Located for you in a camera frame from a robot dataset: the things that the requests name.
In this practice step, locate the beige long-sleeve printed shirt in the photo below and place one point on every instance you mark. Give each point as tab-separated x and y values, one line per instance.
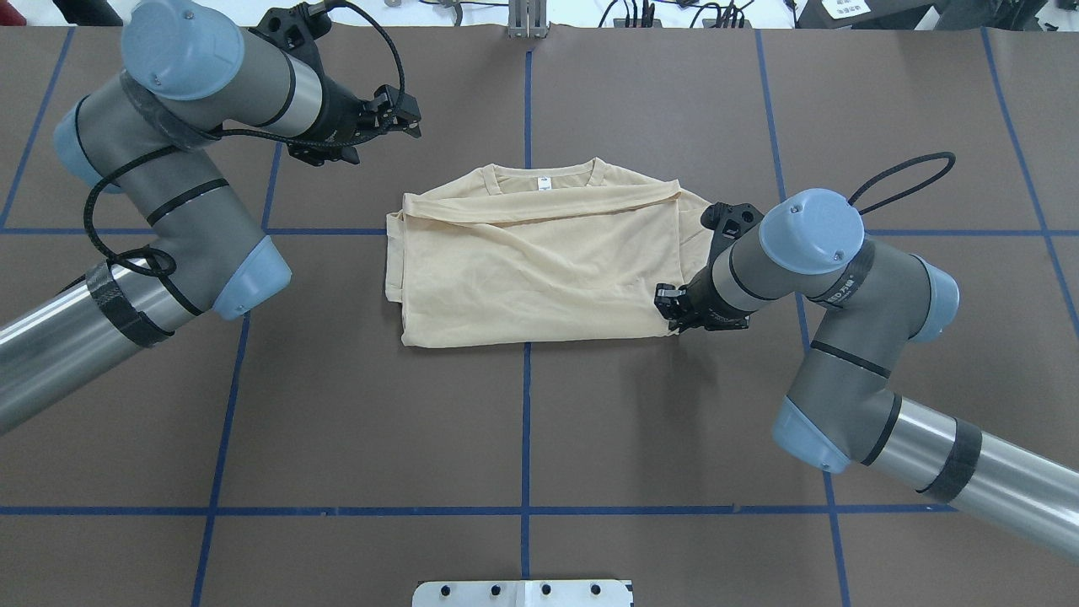
505	255

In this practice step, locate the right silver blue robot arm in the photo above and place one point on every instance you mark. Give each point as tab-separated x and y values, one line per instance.
839	409

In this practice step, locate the aluminium frame post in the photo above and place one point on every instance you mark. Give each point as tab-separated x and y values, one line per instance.
527	19

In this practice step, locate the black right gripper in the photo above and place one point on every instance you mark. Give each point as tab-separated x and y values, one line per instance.
702	302

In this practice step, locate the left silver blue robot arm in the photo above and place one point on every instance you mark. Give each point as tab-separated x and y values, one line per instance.
174	239

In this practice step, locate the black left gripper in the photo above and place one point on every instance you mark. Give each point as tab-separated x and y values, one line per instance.
340	115

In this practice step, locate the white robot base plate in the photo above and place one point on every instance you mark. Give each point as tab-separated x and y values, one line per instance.
549	592

